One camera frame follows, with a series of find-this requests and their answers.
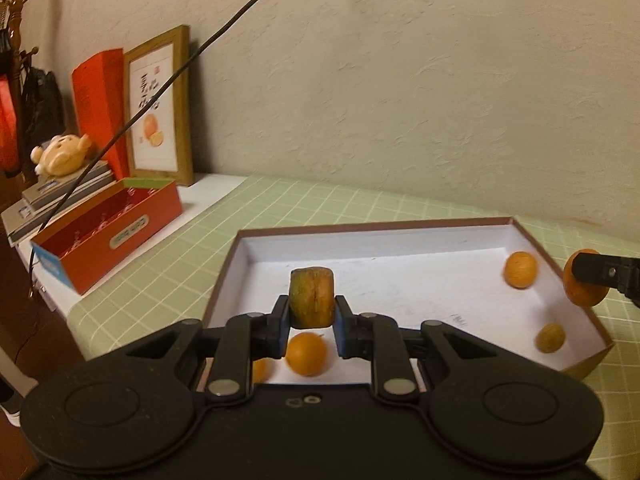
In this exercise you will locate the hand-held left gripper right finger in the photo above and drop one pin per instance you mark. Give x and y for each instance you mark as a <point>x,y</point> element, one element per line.
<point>342,331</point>

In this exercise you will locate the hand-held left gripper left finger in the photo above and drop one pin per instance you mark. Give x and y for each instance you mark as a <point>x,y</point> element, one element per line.
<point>283,321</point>

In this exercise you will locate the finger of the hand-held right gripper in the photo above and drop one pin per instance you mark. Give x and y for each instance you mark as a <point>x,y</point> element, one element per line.
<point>607,272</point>

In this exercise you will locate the large orange tangerine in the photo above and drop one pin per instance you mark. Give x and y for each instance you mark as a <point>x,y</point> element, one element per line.
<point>306,354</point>
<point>580,287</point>

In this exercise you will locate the brown green fruit chunk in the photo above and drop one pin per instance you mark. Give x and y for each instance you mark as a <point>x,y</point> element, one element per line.
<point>312,297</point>

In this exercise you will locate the small orange citrus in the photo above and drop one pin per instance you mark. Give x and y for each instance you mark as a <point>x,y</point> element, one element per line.
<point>521,270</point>
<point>260,371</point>

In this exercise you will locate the white box brown rim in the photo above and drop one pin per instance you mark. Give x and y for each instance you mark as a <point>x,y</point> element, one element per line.
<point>400,265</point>

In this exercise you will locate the green grid tablecloth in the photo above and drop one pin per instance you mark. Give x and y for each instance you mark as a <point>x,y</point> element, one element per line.
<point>210,240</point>

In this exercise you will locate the open red box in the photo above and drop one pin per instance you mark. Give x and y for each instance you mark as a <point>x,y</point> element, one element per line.
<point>115,240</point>

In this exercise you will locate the wooden framed picture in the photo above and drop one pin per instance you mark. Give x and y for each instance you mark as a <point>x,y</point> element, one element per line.
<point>157,105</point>

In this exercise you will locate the stack of books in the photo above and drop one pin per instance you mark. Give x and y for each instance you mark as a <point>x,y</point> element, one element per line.
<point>65,187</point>

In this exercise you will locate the grey book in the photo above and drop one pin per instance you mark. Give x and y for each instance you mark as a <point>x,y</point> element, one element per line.
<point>27,222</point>

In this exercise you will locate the cream plush toy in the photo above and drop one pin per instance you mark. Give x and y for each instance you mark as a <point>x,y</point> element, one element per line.
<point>60,155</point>

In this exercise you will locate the white shoe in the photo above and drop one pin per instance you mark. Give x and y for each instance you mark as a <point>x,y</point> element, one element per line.
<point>9,410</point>

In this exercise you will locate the red paper bag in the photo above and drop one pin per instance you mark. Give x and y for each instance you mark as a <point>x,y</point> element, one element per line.
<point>97,95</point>

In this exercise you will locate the black bag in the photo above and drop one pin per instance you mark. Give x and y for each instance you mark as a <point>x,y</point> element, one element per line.
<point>45,110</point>

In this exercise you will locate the wooden coat rack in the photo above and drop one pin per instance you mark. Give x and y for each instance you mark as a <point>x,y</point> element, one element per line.
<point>17,35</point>

